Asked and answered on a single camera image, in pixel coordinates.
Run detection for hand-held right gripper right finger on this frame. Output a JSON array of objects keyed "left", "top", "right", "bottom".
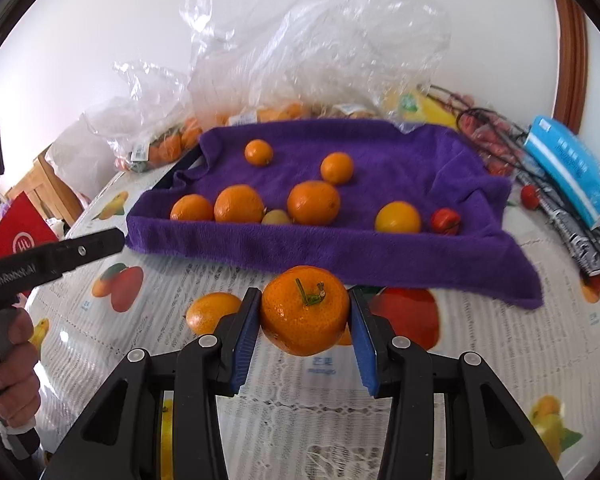
[{"left": 347, "top": 287, "right": 565, "bottom": 480}]

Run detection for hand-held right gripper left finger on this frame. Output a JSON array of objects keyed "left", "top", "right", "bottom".
[{"left": 42, "top": 287, "right": 263, "bottom": 480}]

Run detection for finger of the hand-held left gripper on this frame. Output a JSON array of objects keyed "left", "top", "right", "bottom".
[{"left": 42, "top": 227, "right": 127, "bottom": 281}]

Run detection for oval orange kumquat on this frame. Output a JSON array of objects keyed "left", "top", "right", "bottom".
[{"left": 185, "top": 292, "right": 245, "bottom": 337}]

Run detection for mandarin with green stem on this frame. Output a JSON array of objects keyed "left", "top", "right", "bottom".
[{"left": 260, "top": 265, "right": 351, "bottom": 357}]

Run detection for round orange kumquat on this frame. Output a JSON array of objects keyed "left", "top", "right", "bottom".
[{"left": 170, "top": 193, "right": 215, "bottom": 222}]

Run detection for black tray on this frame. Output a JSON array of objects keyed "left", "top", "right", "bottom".
[{"left": 152, "top": 144, "right": 205, "bottom": 191}]

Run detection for large orange mandarin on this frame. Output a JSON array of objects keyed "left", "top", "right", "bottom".
[{"left": 286, "top": 180, "right": 341, "bottom": 226}]

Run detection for small orange kumquat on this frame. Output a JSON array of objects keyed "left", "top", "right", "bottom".
[
  {"left": 320, "top": 152, "right": 355, "bottom": 185},
  {"left": 244, "top": 139, "right": 274, "bottom": 167}
]

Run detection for person's left hand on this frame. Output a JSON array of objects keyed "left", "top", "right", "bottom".
[{"left": 0, "top": 307, "right": 42, "bottom": 423}]

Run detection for red box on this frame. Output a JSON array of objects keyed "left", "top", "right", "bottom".
[{"left": 0, "top": 191, "right": 61, "bottom": 263}]

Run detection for wooden furniture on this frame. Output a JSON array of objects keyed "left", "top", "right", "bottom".
[{"left": 0, "top": 152, "right": 86, "bottom": 241}]

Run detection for white plastic bag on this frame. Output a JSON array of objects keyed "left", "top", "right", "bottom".
[{"left": 45, "top": 125, "right": 116, "bottom": 196}]

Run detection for clear bag of mandarins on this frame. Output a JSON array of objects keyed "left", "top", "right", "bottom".
[{"left": 85, "top": 60, "right": 203, "bottom": 173}]

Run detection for small yellow-orange kumquat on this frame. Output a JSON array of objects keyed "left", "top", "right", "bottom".
[{"left": 375, "top": 201, "right": 423, "bottom": 234}]

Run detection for purple towel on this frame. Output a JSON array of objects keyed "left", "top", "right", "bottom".
[{"left": 125, "top": 119, "right": 544, "bottom": 310}]

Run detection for black white patterned bundle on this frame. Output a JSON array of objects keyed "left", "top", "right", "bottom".
[{"left": 517, "top": 170, "right": 600, "bottom": 276}]

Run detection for red packet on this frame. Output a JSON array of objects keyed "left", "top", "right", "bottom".
[{"left": 460, "top": 110, "right": 525, "bottom": 178}]

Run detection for yellow packet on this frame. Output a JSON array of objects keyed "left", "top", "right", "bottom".
[{"left": 385, "top": 87, "right": 460, "bottom": 128}]

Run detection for blue tissue pack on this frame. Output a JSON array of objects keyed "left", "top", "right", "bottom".
[{"left": 522, "top": 116, "right": 600, "bottom": 231}]

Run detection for large clear plastic bag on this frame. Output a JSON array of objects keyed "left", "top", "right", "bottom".
[{"left": 180, "top": 0, "right": 453, "bottom": 126}]

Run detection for black cables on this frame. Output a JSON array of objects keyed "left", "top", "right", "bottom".
[{"left": 420, "top": 85, "right": 600, "bottom": 281}]

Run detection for brown wooden frame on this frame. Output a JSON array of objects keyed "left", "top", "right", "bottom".
[{"left": 550, "top": 0, "right": 588, "bottom": 133}]

